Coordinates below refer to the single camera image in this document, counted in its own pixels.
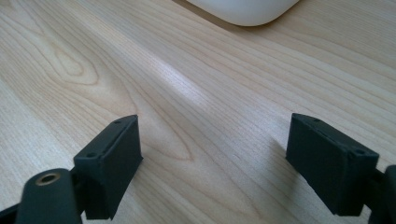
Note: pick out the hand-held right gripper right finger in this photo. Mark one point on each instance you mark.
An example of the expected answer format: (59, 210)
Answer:
(323, 161)

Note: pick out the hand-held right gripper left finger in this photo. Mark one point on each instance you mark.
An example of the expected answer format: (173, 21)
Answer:
(115, 161)

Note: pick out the white plastic storage basket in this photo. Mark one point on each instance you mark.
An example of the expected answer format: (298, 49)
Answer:
(246, 11)

